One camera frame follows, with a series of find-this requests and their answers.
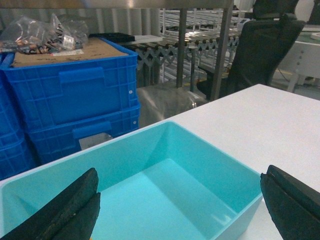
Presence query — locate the black office chair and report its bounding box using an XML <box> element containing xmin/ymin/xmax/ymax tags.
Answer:
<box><xmin>196</xmin><ymin>0</ymin><xmax>307</xmax><ymax>101</ymax></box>

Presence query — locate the blue crate upper right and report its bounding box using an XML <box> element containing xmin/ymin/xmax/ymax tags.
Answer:
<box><xmin>0</xmin><ymin>38</ymin><xmax>139</xmax><ymax>130</ymax></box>

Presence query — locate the blue crate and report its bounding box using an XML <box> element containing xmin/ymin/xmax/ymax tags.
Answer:
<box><xmin>0</xmin><ymin>53</ymin><xmax>23</xmax><ymax>148</ymax></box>
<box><xmin>27</xmin><ymin>103</ymin><xmax>141</xmax><ymax>165</ymax></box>
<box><xmin>0</xmin><ymin>139</ymin><xmax>36</xmax><ymax>180</ymax></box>
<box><xmin>0</xmin><ymin>38</ymin><xmax>139</xmax><ymax>130</ymax></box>

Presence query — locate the brown cardboard sheet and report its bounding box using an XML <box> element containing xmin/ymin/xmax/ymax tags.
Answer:
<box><xmin>10</xmin><ymin>37</ymin><xmax>128</xmax><ymax>68</ymax></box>

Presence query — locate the teal plastic box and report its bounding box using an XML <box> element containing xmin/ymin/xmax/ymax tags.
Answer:
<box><xmin>0</xmin><ymin>121</ymin><xmax>262</xmax><ymax>240</ymax></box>

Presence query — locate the blue crate lower middle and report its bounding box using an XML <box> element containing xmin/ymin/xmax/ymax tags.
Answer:
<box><xmin>0</xmin><ymin>139</ymin><xmax>36</xmax><ymax>180</ymax></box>

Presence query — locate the blue crate upper middle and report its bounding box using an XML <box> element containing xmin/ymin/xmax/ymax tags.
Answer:
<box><xmin>0</xmin><ymin>53</ymin><xmax>23</xmax><ymax>148</ymax></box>

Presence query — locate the clear bag of parts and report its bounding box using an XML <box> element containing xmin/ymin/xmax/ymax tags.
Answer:
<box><xmin>0</xmin><ymin>13</ymin><xmax>89</xmax><ymax>55</ymax></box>

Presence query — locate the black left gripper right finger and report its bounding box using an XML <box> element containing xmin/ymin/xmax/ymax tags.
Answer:
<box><xmin>260</xmin><ymin>165</ymin><xmax>320</xmax><ymax>240</ymax></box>

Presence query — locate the blue crate lower right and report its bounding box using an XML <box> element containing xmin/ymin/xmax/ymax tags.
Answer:
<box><xmin>27</xmin><ymin>103</ymin><xmax>141</xmax><ymax>165</ymax></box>

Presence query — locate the expandable roller conveyor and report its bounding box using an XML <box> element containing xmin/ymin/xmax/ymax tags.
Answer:
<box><xmin>124</xmin><ymin>37</ymin><xmax>241</xmax><ymax>68</ymax></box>

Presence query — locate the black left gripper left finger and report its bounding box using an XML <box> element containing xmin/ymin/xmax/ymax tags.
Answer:
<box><xmin>1</xmin><ymin>167</ymin><xmax>101</xmax><ymax>240</ymax></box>

